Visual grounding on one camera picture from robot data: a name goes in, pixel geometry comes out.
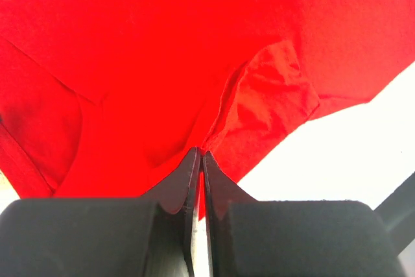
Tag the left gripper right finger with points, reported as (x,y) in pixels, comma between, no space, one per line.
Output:
(247,237)

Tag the red t shirt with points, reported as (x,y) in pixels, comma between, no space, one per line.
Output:
(103,98)

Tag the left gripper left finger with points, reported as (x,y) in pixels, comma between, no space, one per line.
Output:
(148,235)

